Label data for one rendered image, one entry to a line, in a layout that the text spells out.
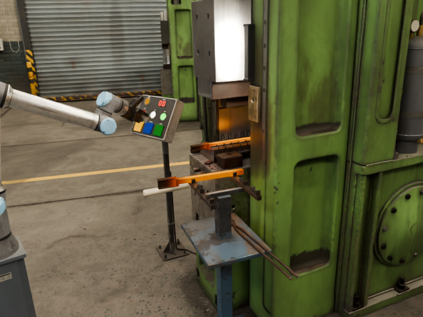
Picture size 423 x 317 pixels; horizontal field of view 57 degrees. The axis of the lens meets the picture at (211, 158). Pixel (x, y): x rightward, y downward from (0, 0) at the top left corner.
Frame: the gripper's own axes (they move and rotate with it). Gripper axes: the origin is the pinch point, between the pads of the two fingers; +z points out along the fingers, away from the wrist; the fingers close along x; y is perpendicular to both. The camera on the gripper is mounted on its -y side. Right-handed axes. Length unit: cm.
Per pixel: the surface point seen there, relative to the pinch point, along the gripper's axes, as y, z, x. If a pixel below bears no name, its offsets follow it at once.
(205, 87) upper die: -20, -8, 46
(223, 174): 23, -10, 76
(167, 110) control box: -8.2, 11.1, 1.4
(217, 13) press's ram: -50, -30, 59
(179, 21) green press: -224, 262, -315
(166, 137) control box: 8.9, 12.9, 6.9
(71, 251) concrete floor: 111, 30, -72
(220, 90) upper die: -19, -7, 55
